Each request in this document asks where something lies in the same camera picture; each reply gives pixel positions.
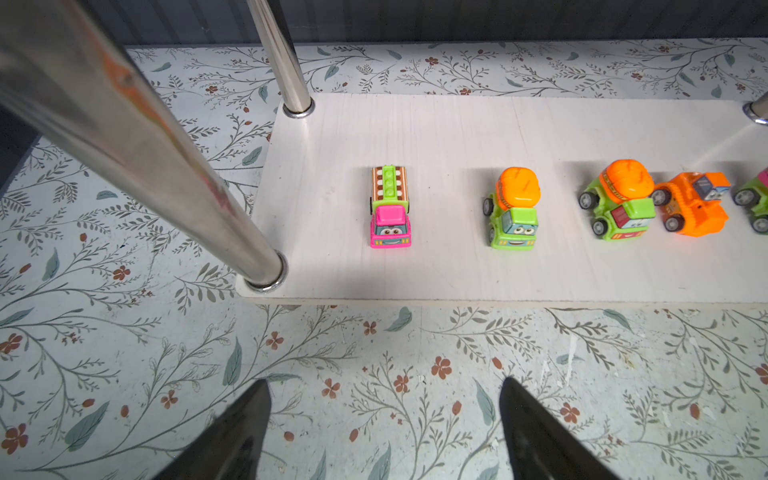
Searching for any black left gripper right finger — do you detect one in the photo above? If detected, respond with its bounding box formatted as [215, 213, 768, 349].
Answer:
[499, 377, 618, 480]

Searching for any orange green mixer toy truck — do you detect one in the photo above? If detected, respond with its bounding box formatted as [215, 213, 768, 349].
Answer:
[578, 159, 656, 241]

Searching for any white two-tier shelf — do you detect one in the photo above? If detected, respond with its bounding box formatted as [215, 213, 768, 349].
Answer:
[1, 38, 767, 318]

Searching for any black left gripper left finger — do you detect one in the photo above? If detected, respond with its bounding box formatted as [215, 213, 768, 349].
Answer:
[156, 379, 271, 479]

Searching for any orange toy bulldozer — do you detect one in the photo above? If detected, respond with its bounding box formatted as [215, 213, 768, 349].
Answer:
[650, 172, 731, 237]

